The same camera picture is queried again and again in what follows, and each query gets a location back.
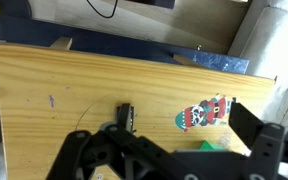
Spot green plastic cup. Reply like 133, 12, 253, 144
197, 140, 226, 152

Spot thin black floor cable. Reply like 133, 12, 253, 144
85, 0, 120, 19

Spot blue patterned rug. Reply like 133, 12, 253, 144
0, 14, 251, 75

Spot white sofa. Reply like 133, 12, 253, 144
228, 0, 288, 134

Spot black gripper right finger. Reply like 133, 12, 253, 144
228, 102, 288, 180

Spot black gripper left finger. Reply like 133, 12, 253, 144
46, 103, 177, 180

